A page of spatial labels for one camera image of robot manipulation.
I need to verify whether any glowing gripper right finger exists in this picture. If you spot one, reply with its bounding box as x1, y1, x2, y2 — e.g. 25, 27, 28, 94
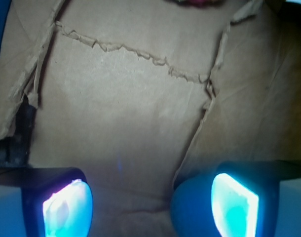
211, 160, 301, 237

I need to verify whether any blue rubber ball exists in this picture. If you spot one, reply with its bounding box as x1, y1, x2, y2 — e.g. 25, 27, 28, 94
170, 174, 220, 237

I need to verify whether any brown paper bag tray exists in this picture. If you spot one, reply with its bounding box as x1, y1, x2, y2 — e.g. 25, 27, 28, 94
0, 0, 301, 237

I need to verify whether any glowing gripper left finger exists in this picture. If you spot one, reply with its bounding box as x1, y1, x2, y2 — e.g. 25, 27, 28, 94
0, 167, 93, 237

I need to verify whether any multicolour rope toy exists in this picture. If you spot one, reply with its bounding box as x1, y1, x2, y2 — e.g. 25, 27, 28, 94
172, 0, 223, 7

